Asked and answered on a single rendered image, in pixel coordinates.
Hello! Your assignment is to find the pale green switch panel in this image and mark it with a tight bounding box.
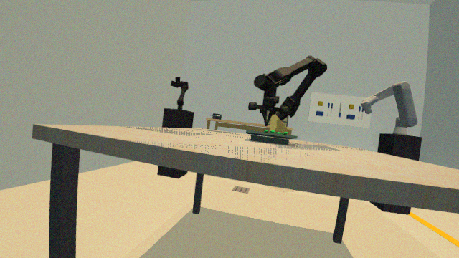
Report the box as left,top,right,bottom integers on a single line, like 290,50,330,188
246,130,298,145

